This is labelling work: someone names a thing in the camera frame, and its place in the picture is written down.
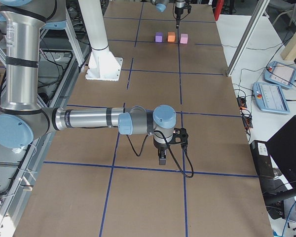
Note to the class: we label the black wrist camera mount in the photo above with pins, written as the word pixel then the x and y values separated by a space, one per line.
pixel 180 136

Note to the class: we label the orange foam cube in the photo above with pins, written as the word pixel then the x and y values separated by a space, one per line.
pixel 171 37

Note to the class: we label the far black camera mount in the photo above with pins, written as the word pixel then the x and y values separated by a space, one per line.
pixel 188 6

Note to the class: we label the black power strip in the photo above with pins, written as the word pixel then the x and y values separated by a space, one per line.
pixel 241 102
pixel 247 121

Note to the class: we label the blue teach pendant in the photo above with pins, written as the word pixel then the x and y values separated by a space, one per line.
pixel 280 74
pixel 270 98

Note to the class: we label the far blue teach pendant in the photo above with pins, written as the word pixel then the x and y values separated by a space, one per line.
pixel 280 74

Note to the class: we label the purple foam cube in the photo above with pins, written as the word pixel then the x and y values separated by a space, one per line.
pixel 158 37

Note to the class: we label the grey aluminium profile post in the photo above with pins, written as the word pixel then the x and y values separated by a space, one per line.
pixel 253 22

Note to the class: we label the pink foam cube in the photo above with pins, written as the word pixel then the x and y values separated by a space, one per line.
pixel 183 38

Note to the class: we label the black laptop monitor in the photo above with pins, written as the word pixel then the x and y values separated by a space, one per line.
pixel 282 148

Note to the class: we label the black power strip left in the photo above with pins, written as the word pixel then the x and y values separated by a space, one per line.
pixel 241 102

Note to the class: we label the black power strip right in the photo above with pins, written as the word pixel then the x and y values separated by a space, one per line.
pixel 247 121

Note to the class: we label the black control box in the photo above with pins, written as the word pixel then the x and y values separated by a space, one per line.
pixel 262 160

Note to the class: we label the near blue teach pendant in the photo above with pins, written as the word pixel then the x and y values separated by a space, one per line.
pixel 270 98

